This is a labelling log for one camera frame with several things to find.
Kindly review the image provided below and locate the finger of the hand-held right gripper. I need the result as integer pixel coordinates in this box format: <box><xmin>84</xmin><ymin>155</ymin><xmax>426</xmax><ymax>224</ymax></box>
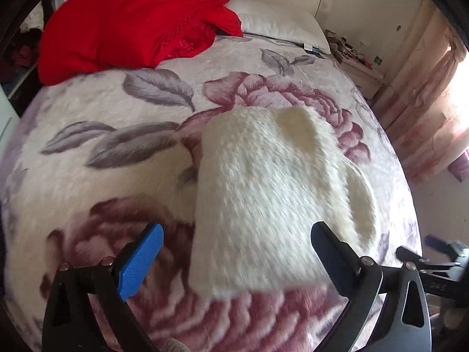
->
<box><xmin>396</xmin><ymin>246</ymin><xmax>440</xmax><ymax>271</ymax></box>
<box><xmin>425</xmin><ymin>234</ymin><xmax>449</xmax><ymax>250</ymax></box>

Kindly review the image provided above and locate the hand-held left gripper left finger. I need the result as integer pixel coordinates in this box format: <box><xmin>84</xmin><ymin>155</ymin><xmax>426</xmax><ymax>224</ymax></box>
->
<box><xmin>41</xmin><ymin>223</ymin><xmax>164</xmax><ymax>352</ymax></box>

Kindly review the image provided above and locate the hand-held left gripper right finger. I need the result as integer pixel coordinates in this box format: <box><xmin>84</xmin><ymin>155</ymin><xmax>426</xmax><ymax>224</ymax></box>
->
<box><xmin>310</xmin><ymin>221</ymin><xmax>433</xmax><ymax>352</ymax></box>

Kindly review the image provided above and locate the white knitted sweater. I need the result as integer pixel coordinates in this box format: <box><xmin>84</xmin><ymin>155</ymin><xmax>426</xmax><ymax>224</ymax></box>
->
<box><xmin>191</xmin><ymin>106</ymin><xmax>378</xmax><ymax>299</ymax></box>

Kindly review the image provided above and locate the pile of clothes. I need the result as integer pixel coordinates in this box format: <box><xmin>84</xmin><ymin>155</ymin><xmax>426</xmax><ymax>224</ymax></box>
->
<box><xmin>0</xmin><ymin>26</ymin><xmax>43</xmax><ymax>98</ymax></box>

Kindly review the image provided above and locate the pink floral curtain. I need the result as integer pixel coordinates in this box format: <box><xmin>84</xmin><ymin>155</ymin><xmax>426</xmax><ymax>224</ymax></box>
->
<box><xmin>374</xmin><ymin>0</ymin><xmax>469</xmax><ymax>187</ymax></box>

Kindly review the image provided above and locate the floral plush blanket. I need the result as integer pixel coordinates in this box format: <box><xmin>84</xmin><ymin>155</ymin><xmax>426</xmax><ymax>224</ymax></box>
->
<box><xmin>0</xmin><ymin>33</ymin><xmax>422</xmax><ymax>352</ymax></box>

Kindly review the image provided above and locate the white nightstand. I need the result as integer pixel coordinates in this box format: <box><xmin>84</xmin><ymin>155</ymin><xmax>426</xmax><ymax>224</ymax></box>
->
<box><xmin>332</xmin><ymin>49</ymin><xmax>385</xmax><ymax>99</ymax></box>

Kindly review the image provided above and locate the white cabinet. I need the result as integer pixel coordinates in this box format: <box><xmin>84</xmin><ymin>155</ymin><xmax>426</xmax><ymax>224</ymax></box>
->
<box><xmin>0</xmin><ymin>84</ymin><xmax>19</xmax><ymax>147</ymax></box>

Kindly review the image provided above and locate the clutter of small bottles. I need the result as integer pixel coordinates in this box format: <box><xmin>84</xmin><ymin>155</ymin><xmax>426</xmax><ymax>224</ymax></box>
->
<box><xmin>324</xmin><ymin>27</ymin><xmax>383</xmax><ymax>68</ymax></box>

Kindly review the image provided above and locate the white pillow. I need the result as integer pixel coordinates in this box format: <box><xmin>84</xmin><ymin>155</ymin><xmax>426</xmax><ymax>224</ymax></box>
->
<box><xmin>225</xmin><ymin>0</ymin><xmax>332</xmax><ymax>55</ymax></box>

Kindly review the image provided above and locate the red cloth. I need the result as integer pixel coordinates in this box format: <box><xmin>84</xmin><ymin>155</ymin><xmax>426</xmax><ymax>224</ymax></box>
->
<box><xmin>37</xmin><ymin>0</ymin><xmax>244</xmax><ymax>87</ymax></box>

